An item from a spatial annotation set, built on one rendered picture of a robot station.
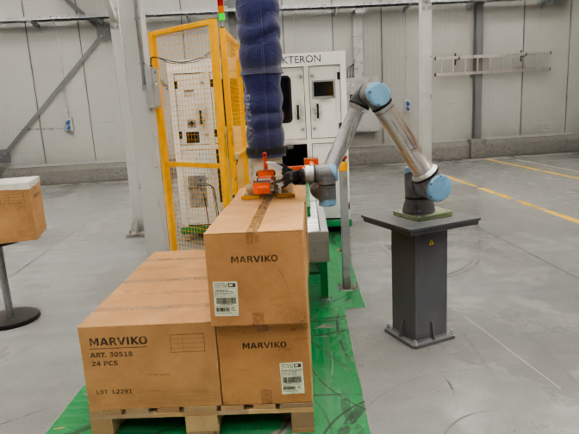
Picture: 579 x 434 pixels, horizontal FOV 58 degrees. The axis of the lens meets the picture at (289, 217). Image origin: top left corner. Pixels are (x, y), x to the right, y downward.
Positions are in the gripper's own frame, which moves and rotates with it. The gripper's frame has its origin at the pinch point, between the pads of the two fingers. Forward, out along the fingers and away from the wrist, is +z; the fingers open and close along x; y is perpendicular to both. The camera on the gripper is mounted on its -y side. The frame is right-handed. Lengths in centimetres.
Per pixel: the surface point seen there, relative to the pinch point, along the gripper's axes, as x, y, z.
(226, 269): -28, -64, 16
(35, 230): -39, 85, 164
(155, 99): 46, 140, 86
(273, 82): 48, 19, -7
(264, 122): 27.0, 16.4, -0.3
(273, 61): 58, 19, -7
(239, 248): -20, -64, 10
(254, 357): -71, -58, 7
